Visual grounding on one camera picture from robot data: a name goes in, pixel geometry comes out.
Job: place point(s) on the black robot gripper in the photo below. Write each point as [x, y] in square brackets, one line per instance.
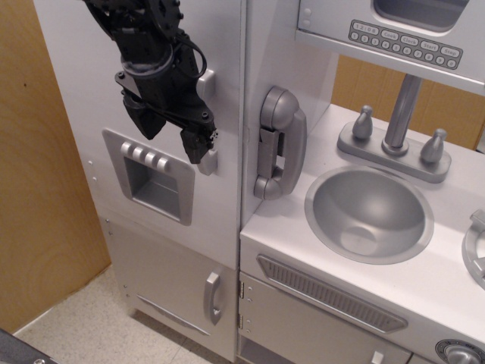
[164, 77]

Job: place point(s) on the silver fridge handle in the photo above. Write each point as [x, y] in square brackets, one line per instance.
[207, 161]

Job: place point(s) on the white fridge door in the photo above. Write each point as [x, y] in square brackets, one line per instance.
[86, 61]

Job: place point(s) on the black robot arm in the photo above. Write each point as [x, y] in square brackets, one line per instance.
[140, 18]

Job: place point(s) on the silver ice dispenser panel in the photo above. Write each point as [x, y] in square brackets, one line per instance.
[152, 178]

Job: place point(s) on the white lower freezer door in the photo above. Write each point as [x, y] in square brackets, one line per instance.
[166, 281]

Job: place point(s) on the silver toy faucet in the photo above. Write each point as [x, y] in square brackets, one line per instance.
[390, 147]

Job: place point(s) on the grey vent grille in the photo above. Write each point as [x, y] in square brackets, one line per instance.
[331, 297]

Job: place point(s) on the silver toy sink bowl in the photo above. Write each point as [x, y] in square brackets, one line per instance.
[369, 215]

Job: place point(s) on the white toy kitchen cabinet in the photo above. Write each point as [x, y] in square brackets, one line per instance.
[432, 291]

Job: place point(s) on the white oven door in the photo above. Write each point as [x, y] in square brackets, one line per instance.
[279, 328]

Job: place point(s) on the black case corner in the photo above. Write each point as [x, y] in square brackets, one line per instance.
[15, 351]

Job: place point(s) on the toy microwave with keypad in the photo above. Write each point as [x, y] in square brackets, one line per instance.
[442, 41]

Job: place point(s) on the brown cardboard backing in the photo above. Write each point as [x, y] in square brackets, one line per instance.
[460, 113]

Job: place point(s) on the silver stove burner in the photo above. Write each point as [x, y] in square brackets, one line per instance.
[473, 262]

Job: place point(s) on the silver stove knob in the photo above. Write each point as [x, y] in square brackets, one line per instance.
[454, 351]

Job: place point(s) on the grey toy wall phone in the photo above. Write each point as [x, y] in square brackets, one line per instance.
[281, 146]

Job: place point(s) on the silver lower door handle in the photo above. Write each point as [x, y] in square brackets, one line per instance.
[211, 310]

